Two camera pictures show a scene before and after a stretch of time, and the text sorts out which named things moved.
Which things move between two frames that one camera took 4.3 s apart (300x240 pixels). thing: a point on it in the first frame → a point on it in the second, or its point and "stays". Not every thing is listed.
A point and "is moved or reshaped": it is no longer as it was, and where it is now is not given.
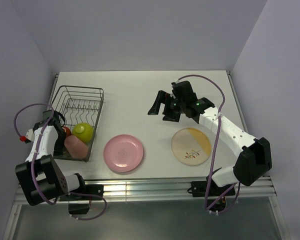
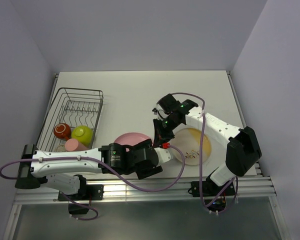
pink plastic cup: [75, 147] stays
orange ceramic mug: [67, 130] stays
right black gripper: [162, 97] → [160, 135]
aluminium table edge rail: [151, 190] stays
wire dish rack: [78, 104] stays
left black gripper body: [59, 144] → [143, 173]
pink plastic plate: [123, 153] is moved or reshaped
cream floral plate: [191, 146] stays
